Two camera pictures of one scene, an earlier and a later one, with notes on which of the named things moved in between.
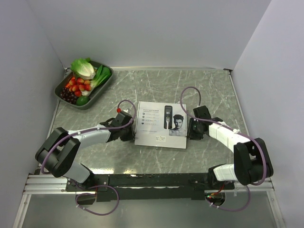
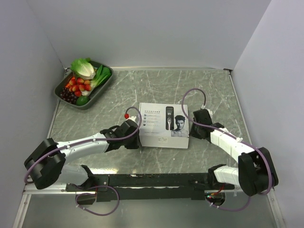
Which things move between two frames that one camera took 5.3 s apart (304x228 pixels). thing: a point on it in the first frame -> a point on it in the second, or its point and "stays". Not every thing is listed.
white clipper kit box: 160,124 stays
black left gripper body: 127,133 -> 131,142
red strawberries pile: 77,85 stays
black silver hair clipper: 167,117 stays
